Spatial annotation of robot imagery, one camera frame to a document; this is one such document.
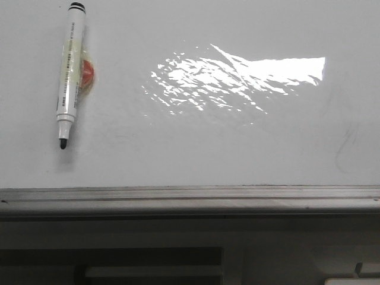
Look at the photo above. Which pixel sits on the red round magnet with tape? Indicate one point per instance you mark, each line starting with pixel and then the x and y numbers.
pixel 87 72

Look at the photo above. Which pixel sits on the white black-tipped whiteboard marker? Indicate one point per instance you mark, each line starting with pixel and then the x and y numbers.
pixel 71 67

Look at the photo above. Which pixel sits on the dark grey cabinet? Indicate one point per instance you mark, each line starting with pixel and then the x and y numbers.
pixel 259 250

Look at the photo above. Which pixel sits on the white whiteboard with aluminium frame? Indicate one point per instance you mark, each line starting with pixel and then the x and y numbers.
pixel 197 107

